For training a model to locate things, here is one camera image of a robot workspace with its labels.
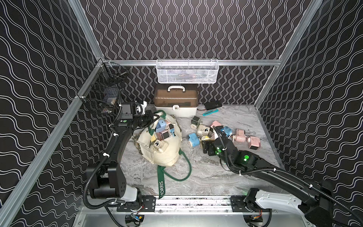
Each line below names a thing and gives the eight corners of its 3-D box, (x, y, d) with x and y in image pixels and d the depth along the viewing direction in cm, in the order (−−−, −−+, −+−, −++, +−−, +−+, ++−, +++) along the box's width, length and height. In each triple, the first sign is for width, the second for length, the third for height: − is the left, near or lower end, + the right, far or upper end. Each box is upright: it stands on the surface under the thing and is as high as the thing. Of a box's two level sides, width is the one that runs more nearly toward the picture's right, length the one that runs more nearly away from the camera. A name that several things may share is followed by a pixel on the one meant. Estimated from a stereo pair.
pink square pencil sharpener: (248, 149, 97) (251, 145, 93) (248, 139, 101) (250, 136, 97) (257, 151, 96) (260, 147, 92) (256, 141, 100) (259, 137, 97)
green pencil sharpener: (189, 127, 108) (190, 121, 102) (193, 121, 111) (194, 115, 105) (196, 130, 106) (196, 124, 100) (199, 124, 110) (200, 118, 104)
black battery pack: (206, 110, 119) (207, 108, 117) (204, 105, 123) (204, 103, 121) (221, 106, 122) (222, 104, 120) (218, 102, 125) (219, 100, 123)
